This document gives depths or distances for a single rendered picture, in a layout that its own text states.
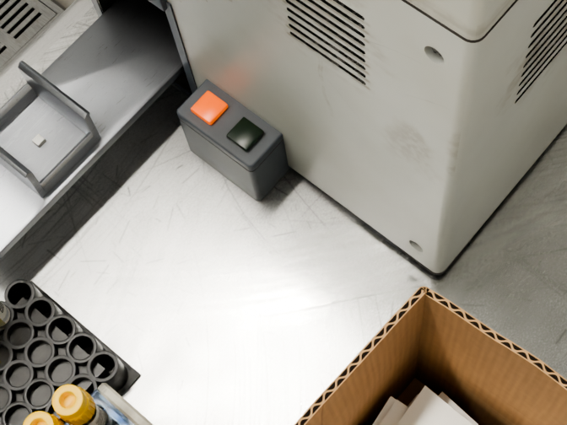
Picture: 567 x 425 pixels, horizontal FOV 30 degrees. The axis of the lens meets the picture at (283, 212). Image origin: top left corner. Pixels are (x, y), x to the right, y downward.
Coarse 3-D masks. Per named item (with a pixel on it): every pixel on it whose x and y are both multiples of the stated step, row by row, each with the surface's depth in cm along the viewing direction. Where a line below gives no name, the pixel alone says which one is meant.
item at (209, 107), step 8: (208, 96) 62; (216, 96) 62; (200, 104) 61; (208, 104) 61; (216, 104) 61; (224, 104) 61; (200, 112) 61; (208, 112) 61; (216, 112) 61; (208, 120) 61
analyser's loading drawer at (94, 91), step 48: (144, 0) 66; (96, 48) 65; (144, 48) 65; (48, 96) 62; (96, 96) 64; (144, 96) 64; (0, 144) 63; (48, 144) 63; (96, 144) 63; (0, 192) 62; (48, 192) 62; (0, 240) 61
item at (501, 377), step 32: (416, 320) 48; (448, 320) 47; (384, 352) 47; (416, 352) 54; (448, 352) 51; (480, 352) 48; (512, 352) 45; (352, 384) 46; (384, 384) 52; (416, 384) 59; (448, 384) 55; (480, 384) 51; (512, 384) 48; (544, 384) 45; (320, 416) 45; (352, 416) 50; (384, 416) 53; (416, 416) 53; (448, 416) 52; (480, 416) 56; (512, 416) 52; (544, 416) 48
